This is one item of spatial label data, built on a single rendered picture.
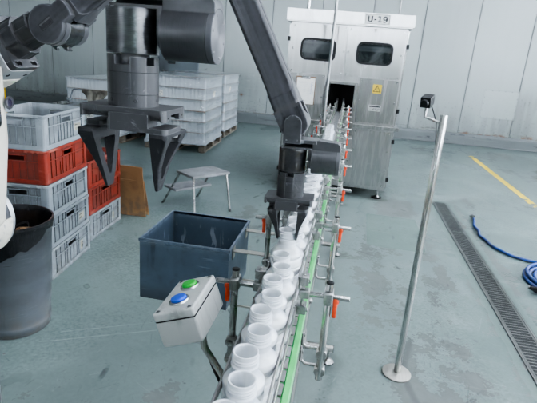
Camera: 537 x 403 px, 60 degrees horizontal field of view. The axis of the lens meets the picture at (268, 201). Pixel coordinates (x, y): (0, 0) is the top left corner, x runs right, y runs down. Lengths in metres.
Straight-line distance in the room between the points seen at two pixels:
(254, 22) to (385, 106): 4.73
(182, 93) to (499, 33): 6.97
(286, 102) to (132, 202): 3.77
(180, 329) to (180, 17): 0.55
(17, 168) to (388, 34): 3.99
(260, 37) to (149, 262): 0.93
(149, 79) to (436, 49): 10.80
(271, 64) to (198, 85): 6.59
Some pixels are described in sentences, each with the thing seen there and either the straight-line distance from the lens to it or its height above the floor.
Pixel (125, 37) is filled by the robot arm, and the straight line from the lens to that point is 0.54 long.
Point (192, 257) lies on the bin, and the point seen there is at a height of 0.90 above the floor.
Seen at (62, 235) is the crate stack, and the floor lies 0.26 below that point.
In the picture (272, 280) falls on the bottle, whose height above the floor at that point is 1.15.
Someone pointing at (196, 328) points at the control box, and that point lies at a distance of 0.87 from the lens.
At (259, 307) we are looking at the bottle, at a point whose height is 1.16.
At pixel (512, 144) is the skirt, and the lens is 11.77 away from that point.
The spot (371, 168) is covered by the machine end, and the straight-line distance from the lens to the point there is 5.73.
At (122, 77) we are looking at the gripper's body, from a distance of 0.55.
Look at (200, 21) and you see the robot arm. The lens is 0.52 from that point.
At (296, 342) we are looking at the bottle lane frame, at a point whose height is 1.00.
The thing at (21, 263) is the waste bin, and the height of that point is 0.45.
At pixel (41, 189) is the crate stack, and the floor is 0.64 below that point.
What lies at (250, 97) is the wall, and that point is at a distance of 11.38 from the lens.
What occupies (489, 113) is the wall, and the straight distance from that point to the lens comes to 11.56.
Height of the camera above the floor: 1.55
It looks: 17 degrees down
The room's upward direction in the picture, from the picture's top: 5 degrees clockwise
